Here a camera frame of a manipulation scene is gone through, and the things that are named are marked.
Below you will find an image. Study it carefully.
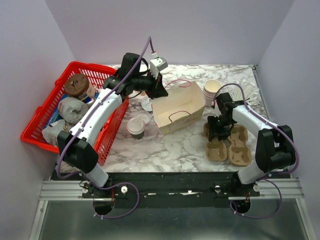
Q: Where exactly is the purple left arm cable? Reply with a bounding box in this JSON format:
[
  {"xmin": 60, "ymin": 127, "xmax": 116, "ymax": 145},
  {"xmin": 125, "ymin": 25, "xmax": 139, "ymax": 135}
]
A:
[{"xmin": 56, "ymin": 36, "xmax": 157, "ymax": 220}]

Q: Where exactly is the white plastic cup lid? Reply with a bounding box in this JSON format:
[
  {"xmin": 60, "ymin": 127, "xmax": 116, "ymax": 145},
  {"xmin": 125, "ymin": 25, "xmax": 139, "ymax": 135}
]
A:
[{"xmin": 126, "ymin": 117, "xmax": 146, "ymax": 135}]

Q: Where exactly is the aluminium frame rail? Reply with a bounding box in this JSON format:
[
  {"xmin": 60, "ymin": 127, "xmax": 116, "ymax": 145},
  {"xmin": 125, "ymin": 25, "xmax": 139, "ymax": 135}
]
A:
[{"xmin": 38, "ymin": 178, "xmax": 96, "ymax": 202}]

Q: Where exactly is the loose white cup lid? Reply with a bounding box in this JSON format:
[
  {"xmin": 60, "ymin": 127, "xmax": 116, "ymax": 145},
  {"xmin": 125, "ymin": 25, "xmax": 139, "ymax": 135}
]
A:
[{"xmin": 134, "ymin": 110, "xmax": 151, "ymax": 125}]

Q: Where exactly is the bundle of wrapped straws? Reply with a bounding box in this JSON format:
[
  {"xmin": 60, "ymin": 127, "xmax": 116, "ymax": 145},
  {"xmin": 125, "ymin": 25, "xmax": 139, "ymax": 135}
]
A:
[{"xmin": 230, "ymin": 79, "xmax": 259, "ymax": 105}]

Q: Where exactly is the stack of paper cups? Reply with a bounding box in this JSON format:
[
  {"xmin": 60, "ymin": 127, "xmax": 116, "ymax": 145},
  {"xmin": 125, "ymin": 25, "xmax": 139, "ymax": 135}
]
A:
[{"xmin": 203, "ymin": 79, "xmax": 222, "ymax": 108}]

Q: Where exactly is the brown round cork lid jar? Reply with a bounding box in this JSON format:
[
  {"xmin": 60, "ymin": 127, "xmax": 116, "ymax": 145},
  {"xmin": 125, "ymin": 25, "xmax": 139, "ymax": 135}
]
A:
[{"xmin": 64, "ymin": 73, "xmax": 90, "ymax": 98}]

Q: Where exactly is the white printed plastic bag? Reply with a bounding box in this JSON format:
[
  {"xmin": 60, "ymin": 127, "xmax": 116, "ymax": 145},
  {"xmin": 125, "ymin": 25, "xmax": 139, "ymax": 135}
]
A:
[{"xmin": 41, "ymin": 119, "xmax": 74, "ymax": 147}]

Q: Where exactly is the cardboard cup carrier tray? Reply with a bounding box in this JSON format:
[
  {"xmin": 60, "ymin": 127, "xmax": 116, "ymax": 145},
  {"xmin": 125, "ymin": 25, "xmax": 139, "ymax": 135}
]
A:
[{"xmin": 227, "ymin": 124, "xmax": 252, "ymax": 167}]

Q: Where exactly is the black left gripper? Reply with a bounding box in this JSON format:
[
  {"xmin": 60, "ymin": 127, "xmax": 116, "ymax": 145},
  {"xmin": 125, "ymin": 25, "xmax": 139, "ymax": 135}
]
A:
[{"xmin": 131, "ymin": 69, "xmax": 169, "ymax": 100}]

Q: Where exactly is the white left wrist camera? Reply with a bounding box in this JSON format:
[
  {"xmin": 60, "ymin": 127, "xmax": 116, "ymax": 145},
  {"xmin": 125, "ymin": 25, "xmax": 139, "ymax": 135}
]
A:
[{"xmin": 149, "ymin": 51, "xmax": 168, "ymax": 79}]

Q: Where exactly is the black paper coffee cup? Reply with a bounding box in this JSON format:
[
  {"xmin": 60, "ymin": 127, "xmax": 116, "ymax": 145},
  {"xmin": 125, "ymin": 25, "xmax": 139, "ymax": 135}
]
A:
[{"xmin": 131, "ymin": 131, "xmax": 145, "ymax": 140}]

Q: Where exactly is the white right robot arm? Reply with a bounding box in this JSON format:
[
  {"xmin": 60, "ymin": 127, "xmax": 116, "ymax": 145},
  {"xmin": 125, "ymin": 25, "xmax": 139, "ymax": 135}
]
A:
[{"xmin": 207, "ymin": 92, "xmax": 300, "ymax": 196}]

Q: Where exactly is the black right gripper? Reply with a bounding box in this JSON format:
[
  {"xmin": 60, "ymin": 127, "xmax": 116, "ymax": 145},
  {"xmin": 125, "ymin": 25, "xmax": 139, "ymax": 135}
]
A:
[{"xmin": 207, "ymin": 114, "xmax": 233, "ymax": 141}]

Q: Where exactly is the stack of white cup lids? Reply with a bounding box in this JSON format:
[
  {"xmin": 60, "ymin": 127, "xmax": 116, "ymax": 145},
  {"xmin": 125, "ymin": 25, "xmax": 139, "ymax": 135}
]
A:
[{"xmin": 141, "ymin": 96, "xmax": 153, "ymax": 112}]

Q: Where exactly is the grey wrapped bundle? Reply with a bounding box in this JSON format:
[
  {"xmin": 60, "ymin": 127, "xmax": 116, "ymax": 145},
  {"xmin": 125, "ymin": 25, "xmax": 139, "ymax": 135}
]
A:
[{"xmin": 57, "ymin": 97, "xmax": 89, "ymax": 125}]

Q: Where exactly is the red plastic shopping basket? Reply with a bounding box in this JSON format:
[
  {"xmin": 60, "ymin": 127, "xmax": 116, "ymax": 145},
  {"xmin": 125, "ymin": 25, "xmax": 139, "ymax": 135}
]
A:
[{"xmin": 20, "ymin": 61, "xmax": 129, "ymax": 166}]

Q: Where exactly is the pink and cream paper bag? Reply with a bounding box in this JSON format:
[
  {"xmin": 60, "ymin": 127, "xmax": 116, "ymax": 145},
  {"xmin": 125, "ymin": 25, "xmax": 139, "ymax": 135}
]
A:
[{"xmin": 150, "ymin": 81, "xmax": 206, "ymax": 135}]

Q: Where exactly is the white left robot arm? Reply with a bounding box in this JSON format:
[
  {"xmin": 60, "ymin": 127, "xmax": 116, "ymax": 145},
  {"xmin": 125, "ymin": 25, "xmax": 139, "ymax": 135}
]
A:
[{"xmin": 57, "ymin": 52, "xmax": 169, "ymax": 198}]

